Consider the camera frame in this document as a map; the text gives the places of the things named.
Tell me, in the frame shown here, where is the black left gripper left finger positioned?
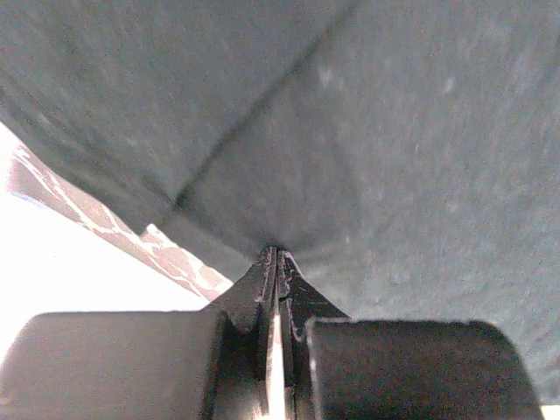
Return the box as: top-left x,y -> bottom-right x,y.
1,247 -> 277,419

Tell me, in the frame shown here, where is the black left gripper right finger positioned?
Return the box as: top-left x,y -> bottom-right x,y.
276,251 -> 543,419

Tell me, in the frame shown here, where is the black t shirt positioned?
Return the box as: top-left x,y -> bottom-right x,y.
1,1 -> 559,404

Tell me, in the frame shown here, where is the black marble pattern mat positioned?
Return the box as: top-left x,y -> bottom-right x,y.
1,143 -> 233,302

